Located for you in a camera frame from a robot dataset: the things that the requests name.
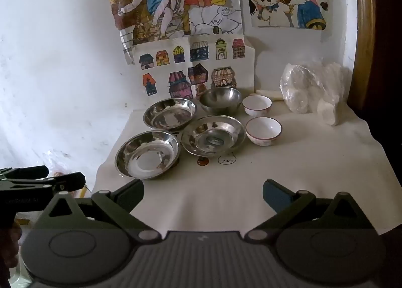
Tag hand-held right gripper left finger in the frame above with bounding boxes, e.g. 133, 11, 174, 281
37, 179, 162, 242

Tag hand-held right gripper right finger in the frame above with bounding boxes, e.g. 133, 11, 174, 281
243, 179, 376, 242

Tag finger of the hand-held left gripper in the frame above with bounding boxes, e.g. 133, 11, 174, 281
0, 165, 49, 181
6, 172, 86, 195

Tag large white red-rimmed bowl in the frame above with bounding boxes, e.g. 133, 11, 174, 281
245, 117, 282, 147

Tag steel plate with centre sticker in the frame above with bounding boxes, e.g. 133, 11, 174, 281
181, 115, 246, 157

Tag deep steel bowl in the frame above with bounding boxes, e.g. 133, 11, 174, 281
199, 87, 242, 116

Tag crumpled plastic bag with orange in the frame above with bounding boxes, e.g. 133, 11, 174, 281
45, 149, 95, 198

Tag printed cream tablecloth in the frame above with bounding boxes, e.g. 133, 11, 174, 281
93, 87, 394, 236

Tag small white red-rimmed bowl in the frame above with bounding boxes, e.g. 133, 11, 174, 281
242, 95, 272, 116

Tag clear plastic bag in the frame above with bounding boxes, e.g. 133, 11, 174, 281
280, 62, 325, 115

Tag coloured houses paper sheet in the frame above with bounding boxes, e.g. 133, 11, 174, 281
130, 35, 255, 104

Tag wooden frame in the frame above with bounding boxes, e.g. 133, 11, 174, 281
345, 0, 378, 113

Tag wall poster with fan child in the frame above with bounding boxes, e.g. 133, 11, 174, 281
105, 0, 246, 66

